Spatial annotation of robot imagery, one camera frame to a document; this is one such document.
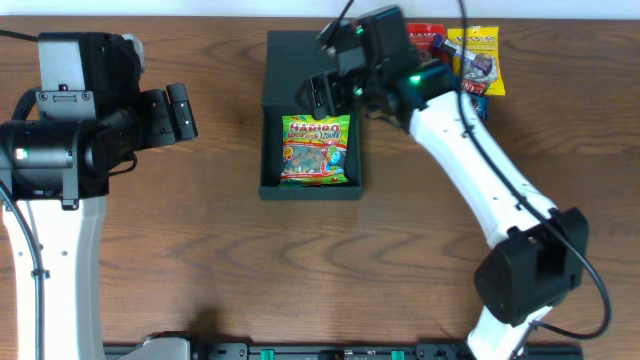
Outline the dark green box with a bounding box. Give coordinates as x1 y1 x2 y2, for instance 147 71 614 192
258 30 362 201

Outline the Haribo gummy bag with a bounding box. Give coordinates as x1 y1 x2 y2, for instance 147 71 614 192
280 115 351 187

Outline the red candy bag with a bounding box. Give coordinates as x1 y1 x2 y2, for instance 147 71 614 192
406 22 448 62

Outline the blue Oreo pack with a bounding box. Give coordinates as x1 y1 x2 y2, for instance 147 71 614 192
470 94 488 122

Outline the yellow snack bag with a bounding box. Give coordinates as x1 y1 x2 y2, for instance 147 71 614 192
447 26 506 96

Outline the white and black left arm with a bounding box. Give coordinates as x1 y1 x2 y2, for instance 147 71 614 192
1 32 198 359

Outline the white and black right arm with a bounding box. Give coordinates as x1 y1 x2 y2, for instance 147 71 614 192
306 6 588 359

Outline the purple chocolate bar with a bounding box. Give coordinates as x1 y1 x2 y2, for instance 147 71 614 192
433 34 493 75

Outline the green red KitKat bar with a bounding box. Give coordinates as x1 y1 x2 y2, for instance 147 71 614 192
461 79 490 96

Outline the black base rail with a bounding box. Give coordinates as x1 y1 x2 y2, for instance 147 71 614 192
104 341 585 360

